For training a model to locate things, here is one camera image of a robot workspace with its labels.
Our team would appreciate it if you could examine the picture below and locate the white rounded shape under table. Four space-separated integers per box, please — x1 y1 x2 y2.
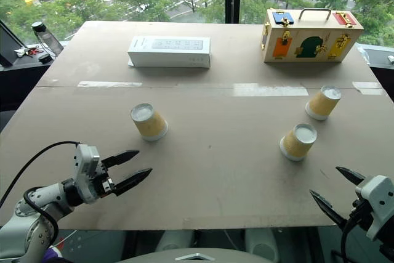
244 228 280 262
155 230 194 253

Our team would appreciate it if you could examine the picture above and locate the clear bottle with black cap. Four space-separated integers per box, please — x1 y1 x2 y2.
30 21 65 58

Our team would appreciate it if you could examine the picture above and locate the white cardboard product box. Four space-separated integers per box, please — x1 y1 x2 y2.
127 36 212 69

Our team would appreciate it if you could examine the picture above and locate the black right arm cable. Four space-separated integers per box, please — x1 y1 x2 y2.
338 209 370 263

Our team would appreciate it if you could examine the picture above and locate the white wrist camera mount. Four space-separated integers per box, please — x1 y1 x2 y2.
355 175 394 242
71 144 102 204

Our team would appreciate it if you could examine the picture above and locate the yellow paper cup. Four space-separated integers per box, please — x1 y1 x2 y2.
130 103 169 142
305 84 342 121
279 123 318 162

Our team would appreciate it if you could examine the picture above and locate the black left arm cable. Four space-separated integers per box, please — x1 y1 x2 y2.
0 140 82 245

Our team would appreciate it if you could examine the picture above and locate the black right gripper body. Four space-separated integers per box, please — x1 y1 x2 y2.
347 196 375 230

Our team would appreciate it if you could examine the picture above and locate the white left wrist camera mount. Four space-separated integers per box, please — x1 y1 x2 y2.
71 144 102 204

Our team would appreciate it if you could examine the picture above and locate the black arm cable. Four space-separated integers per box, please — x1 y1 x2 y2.
0 140 82 245
338 209 370 263

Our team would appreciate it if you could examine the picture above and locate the clear tape strip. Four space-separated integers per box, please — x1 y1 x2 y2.
232 83 310 97
352 81 384 95

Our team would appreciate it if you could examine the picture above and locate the wooden latch lock box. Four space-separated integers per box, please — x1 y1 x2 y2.
260 7 364 64

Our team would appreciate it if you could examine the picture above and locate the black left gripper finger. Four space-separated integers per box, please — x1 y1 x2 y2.
114 168 153 197
101 150 140 171

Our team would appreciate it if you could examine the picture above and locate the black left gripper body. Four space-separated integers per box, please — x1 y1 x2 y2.
92 160 118 198

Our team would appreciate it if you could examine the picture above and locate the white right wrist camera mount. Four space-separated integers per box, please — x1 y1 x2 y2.
355 175 394 242

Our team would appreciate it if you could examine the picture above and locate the grey robot torso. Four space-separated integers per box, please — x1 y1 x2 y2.
116 246 279 263

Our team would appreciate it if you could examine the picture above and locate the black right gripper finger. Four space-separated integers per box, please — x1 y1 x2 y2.
335 166 368 187
309 189 348 228

